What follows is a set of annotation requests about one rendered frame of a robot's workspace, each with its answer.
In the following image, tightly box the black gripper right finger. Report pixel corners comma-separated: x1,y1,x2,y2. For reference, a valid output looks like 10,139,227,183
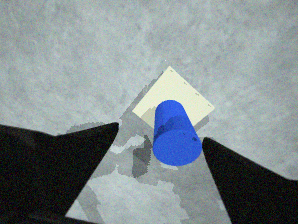
202,137,298,224

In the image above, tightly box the blue cylinder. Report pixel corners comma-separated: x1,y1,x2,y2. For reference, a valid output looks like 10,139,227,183
153,100,202,166

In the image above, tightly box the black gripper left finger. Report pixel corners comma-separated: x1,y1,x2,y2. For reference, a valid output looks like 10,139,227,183
0,122,119,216

